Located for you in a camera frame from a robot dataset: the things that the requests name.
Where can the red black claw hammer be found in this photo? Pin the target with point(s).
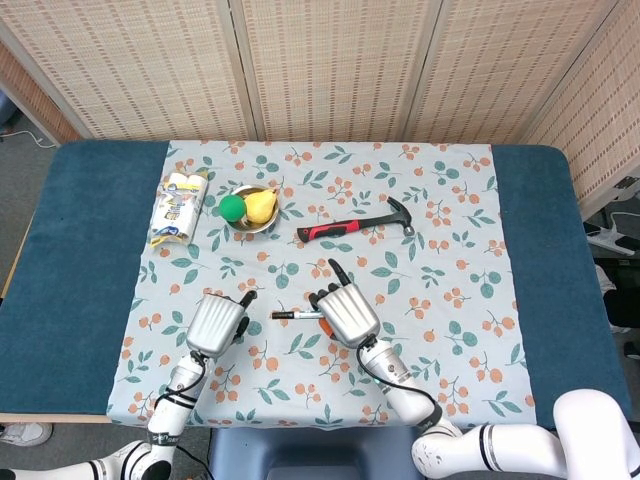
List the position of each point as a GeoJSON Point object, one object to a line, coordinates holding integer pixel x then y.
{"type": "Point", "coordinates": [340, 229]}

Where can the yellow pear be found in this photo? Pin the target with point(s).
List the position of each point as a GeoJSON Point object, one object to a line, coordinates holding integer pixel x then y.
{"type": "Point", "coordinates": [261, 204]}

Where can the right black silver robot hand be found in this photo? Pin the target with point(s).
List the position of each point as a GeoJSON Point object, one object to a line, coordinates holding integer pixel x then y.
{"type": "Point", "coordinates": [350, 315]}

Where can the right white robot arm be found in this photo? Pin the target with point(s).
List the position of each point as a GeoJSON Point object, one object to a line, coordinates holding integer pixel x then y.
{"type": "Point", "coordinates": [450, 440]}

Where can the white plastic-wrapped roll pack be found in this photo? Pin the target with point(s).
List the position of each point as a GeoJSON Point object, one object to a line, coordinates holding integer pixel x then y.
{"type": "Point", "coordinates": [177, 210]}

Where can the blue padded seat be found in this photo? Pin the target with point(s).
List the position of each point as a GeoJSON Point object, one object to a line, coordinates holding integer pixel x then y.
{"type": "Point", "coordinates": [300, 452]}

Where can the black marker cap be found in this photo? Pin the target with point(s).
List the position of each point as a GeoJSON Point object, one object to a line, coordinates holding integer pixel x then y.
{"type": "Point", "coordinates": [283, 315]}

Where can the green ball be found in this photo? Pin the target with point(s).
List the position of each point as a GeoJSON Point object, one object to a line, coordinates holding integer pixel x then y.
{"type": "Point", "coordinates": [232, 208]}

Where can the blue table cover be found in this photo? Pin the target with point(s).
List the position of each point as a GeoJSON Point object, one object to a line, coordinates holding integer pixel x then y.
{"type": "Point", "coordinates": [75, 225]}

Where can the woven bamboo folding screen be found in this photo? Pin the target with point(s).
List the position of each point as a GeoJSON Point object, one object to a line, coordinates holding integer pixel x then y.
{"type": "Point", "coordinates": [325, 65]}

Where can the small steel bowl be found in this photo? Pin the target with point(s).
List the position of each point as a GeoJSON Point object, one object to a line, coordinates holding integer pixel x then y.
{"type": "Point", "coordinates": [255, 227]}

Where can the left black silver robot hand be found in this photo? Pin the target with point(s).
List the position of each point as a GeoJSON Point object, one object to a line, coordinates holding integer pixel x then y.
{"type": "Point", "coordinates": [215, 325]}

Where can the white sneaker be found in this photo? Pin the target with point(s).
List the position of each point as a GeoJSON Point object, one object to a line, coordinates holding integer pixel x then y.
{"type": "Point", "coordinates": [27, 434]}

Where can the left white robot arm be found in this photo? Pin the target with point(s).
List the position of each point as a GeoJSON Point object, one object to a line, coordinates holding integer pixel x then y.
{"type": "Point", "coordinates": [170, 415]}

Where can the floral printed tablecloth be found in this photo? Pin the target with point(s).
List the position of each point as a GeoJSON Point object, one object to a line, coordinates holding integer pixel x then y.
{"type": "Point", "coordinates": [300, 395]}

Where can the white floor device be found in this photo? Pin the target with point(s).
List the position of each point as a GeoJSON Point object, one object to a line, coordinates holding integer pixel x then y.
{"type": "Point", "coordinates": [612, 235]}

